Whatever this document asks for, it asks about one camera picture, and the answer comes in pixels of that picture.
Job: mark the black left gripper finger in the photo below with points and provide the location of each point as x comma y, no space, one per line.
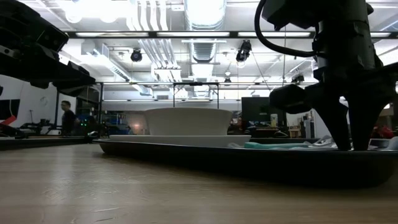
76,76
73,89

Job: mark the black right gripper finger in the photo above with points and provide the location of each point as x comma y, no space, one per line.
363,118
337,121

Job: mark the grey napkin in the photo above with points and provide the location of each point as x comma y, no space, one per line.
236,145

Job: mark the white round plate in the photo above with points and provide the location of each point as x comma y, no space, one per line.
174,141

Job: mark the beige speckled bowl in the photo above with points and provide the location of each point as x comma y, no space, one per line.
186,121

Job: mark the black serving tray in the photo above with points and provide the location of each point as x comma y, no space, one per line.
217,165

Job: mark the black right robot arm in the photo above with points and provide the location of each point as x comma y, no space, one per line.
345,9

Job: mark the black background robot arm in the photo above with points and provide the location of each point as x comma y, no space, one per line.
37,126

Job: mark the person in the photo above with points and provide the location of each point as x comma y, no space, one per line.
237,124
384,132
67,119

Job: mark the white cup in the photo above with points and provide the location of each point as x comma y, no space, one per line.
274,119

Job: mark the red flat object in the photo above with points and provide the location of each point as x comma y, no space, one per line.
9,120

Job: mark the black computer monitor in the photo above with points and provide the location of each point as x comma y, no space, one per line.
255,107

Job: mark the black background gantry frame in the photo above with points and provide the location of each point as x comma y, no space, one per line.
101,109

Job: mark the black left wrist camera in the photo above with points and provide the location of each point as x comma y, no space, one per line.
56,39

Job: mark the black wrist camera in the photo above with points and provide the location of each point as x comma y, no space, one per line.
289,12
56,39

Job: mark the black ceiling camera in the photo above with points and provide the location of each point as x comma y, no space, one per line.
298,79
136,55
243,51

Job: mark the dark wall screen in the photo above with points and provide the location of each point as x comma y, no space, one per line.
9,109

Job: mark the black aluminium table frame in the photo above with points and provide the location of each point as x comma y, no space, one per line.
37,143

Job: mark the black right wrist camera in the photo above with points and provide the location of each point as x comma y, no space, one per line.
289,12

